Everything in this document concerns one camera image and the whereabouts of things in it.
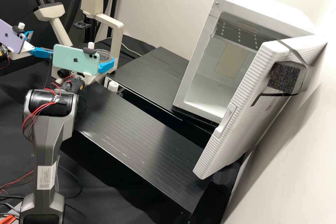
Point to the incubator door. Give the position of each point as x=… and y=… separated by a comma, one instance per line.
x=252, y=103

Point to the wrist camera phone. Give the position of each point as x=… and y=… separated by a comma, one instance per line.
x=73, y=60
x=11, y=39

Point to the black platform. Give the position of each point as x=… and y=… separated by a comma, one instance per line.
x=136, y=140
x=147, y=77

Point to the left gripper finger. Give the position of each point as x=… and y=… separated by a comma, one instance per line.
x=28, y=35
x=40, y=52

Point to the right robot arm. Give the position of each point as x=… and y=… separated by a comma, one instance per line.
x=47, y=134

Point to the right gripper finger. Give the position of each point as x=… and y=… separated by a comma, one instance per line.
x=107, y=66

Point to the left wrist camera phone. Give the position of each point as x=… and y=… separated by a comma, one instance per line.
x=11, y=39

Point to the petri dish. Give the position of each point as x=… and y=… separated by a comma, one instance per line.
x=106, y=54

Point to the cream microscope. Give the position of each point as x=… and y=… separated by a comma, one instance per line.
x=115, y=32

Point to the right wrist camera phone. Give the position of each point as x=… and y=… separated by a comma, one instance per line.
x=73, y=60

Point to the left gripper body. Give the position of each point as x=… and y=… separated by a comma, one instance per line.
x=21, y=54

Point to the white incubator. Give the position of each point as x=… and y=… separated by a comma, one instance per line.
x=204, y=77

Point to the white-capped bottle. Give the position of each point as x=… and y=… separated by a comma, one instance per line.
x=113, y=85

